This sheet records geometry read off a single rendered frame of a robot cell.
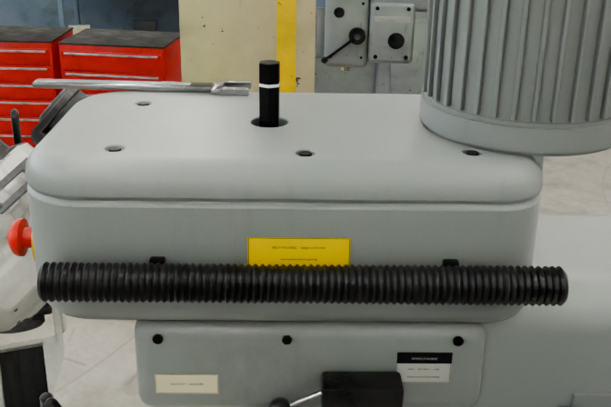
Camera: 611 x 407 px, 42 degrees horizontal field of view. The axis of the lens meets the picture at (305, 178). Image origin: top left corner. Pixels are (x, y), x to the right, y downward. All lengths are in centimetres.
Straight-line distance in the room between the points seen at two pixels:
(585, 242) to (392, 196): 28
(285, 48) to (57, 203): 187
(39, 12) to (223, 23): 790
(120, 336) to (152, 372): 325
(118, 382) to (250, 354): 296
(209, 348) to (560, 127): 38
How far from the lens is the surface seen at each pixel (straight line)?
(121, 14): 1012
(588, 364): 84
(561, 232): 92
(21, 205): 125
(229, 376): 79
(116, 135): 77
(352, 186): 69
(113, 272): 70
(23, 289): 134
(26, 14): 1041
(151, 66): 545
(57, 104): 140
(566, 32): 71
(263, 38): 254
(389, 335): 77
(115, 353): 392
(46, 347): 168
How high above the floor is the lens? 213
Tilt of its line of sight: 21 degrees down
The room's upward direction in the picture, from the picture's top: 1 degrees clockwise
